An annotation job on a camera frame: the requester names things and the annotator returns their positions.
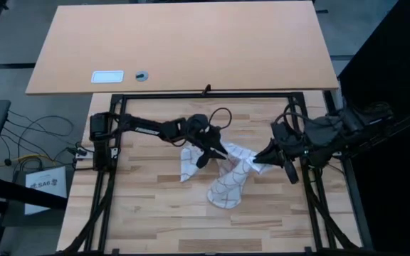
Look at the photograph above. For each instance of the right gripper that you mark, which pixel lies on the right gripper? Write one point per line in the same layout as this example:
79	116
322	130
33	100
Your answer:
295	153

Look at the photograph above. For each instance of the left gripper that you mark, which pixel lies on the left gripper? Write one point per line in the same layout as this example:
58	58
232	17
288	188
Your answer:
212	135

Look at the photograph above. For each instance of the white towel with red grid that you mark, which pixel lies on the white towel with red grid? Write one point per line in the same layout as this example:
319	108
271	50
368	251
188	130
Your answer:
230	185

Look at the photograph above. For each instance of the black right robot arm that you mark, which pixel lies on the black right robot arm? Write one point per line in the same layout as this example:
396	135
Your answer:
333	131

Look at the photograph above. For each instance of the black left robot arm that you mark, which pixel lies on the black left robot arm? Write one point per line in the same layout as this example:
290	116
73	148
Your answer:
148	126

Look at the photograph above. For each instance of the small black clamp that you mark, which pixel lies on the small black clamp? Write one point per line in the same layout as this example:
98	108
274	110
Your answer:
207	90

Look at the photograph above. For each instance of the light wooden desk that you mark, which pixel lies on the light wooden desk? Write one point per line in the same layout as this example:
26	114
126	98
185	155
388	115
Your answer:
190	42

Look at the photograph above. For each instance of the white power strip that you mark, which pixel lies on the white power strip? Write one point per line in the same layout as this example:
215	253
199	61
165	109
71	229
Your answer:
83	153

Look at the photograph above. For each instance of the white rectangular desk plate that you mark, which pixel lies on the white rectangular desk plate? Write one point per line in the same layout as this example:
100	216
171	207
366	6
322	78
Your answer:
107	77

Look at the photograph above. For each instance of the tall black partition panel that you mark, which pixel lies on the tall black partition panel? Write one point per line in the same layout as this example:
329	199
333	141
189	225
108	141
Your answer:
397	53

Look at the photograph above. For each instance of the white labelled box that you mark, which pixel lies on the white labelled box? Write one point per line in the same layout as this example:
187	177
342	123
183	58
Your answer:
46	193

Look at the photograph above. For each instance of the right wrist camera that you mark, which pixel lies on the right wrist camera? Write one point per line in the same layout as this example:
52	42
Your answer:
280	132

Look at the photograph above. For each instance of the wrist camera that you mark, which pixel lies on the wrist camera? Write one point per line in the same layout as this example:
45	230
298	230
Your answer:
198	123
280	132

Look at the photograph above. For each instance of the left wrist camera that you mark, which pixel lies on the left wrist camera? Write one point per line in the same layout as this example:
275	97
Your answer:
198	123

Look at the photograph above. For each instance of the black aluminium table frame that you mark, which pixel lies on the black aluminium table frame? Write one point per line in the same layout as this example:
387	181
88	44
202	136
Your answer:
208	96

